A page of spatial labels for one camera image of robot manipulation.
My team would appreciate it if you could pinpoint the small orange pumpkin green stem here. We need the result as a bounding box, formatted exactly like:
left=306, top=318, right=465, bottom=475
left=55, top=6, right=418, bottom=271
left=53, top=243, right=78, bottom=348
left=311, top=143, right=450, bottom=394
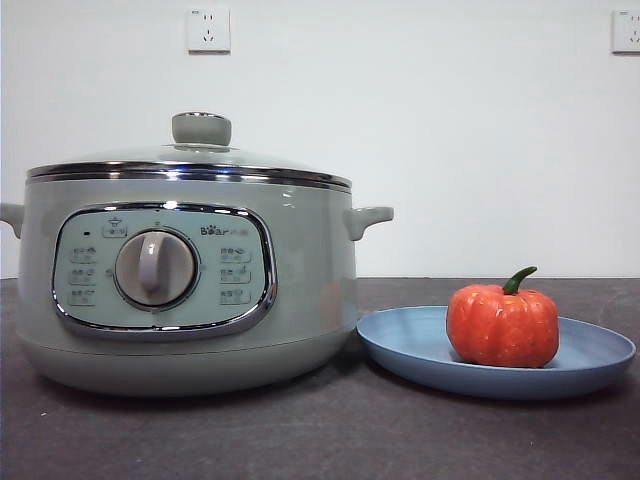
left=446, top=265, right=560, bottom=369

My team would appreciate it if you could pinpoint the glass lid with green knob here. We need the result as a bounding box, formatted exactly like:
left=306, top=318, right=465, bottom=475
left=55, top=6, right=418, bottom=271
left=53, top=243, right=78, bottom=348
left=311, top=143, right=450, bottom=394
left=27, top=111, right=351, bottom=192

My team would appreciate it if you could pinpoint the pale green electric steamer pot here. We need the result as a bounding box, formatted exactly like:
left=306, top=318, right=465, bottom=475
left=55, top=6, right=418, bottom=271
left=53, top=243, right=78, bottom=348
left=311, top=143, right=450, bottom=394
left=0, top=177, right=395, bottom=399

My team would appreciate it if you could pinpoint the light blue round plate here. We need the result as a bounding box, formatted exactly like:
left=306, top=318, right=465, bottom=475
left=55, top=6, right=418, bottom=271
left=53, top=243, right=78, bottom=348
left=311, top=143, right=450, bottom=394
left=356, top=305, right=639, bottom=401

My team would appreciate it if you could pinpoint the white wall power outlet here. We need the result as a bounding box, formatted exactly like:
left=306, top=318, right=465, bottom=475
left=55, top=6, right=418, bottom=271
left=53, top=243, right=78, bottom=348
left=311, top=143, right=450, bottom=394
left=187, top=6, right=233, bottom=55
left=611, top=8, right=640, bottom=55

